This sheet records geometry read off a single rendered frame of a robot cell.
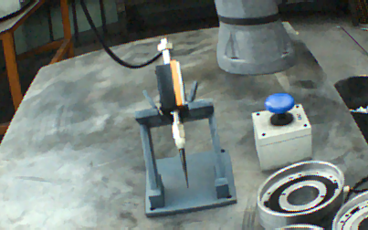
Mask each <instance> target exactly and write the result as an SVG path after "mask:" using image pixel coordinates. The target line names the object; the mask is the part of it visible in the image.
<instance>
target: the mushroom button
mask: <svg viewBox="0 0 368 230"><path fill-rule="evenodd" d="M265 102H266V103H265V105H266V110H267V111H269V112H271V113H277V118H278V119H279V120H283V119H285V118H286V112H287V111H289V110H293V108H294V106H295V100H294V99H293V98H292V96H291V95H289V94H284V93H280V94H278V93H276V94H274V95H271V96H269V97H268V98H267V99H266V101H265Z"/></svg>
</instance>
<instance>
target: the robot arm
mask: <svg viewBox="0 0 368 230"><path fill-rule="evenodd" d="M303 1H304V2H305V1H308V2H310V1H311V2H312V1H314V0H215V3H216V9H217V13H218V18H219V25H220V29H219V35H218V45H217V50H216V58H217V62H218V64H219V67H220V68H221V69H223V70H224V71H226V72H227V73H231V74H236V75H253V76H258V75H265V74H268V75H269V74H273V73H276V72H280V71H283V70H284V69H286V70H287V69H288V68H290V67H292V66H293V65H294V64H296V61H297V57H296V53H295V47H294V46H293V43H292V42H291V40H290V38H289V36H288V33H287V32H286V30H285V28H284V26H283V25H282V23H281V21H280V17H279V11H278V5H279V4H281V5H282V4H286V3H288V4H289V3H297V2H303Z"/></svg>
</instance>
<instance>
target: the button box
mask: <svg viewBox="0 0 368 230"><path fill-rule="evenodd" d="M252 120H253V126H254V132H255V138H256V149H257V152H258V159H259V162H260V169H261V171H262V172H267V171H270V170H273V169H277V168H281V167H286V166H287V165H291V164H294V163H299V162H303V161H307V160H310V159H312V155H311V149H312V146H311V128H310V124H309V121H308V119H307V118H306V114H305V112H304V110H303V108H302V107H301V104H300V105H296V106H294V108H293V110H289V111H287V112H286V118H285V119H283V120H279V119H278V118H277V113H271V112H269V111H267V110H266V111H261V112H256V113H252Z"/></svg>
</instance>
